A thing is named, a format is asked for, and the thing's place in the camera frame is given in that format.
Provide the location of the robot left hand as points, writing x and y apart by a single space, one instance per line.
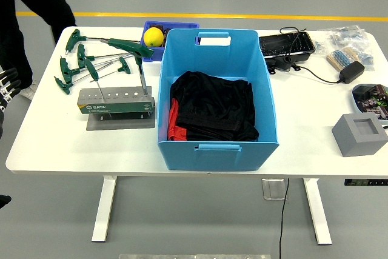
9 84

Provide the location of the grey green hex key stand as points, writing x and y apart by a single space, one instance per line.
115 108

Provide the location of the dark brown box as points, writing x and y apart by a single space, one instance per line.
157 26

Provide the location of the large blue storage box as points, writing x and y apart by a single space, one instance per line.
218 159

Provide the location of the small dark blue bin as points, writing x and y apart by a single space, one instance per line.
151 54

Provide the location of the yellow lemon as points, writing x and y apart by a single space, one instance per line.
153 37

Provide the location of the white table leg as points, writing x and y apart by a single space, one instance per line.
103 210
316 210

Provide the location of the red cloth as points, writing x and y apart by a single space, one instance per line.
175 125

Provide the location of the black cloth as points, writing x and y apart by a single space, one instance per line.
212 104

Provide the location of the black plastic tray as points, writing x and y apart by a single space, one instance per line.
285 43

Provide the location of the metal floor socket plate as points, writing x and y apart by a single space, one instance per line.
272 189

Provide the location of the bundle of taped resistors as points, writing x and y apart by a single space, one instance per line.
341 57

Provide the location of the clear bags of components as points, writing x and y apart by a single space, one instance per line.
348 37

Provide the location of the black power adapter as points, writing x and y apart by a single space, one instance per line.
351 71

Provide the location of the grey block with square recess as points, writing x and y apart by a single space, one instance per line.
351 140

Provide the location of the light blue tray of parts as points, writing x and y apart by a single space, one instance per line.
369 98

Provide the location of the black table control panel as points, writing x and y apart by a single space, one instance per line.
363 182

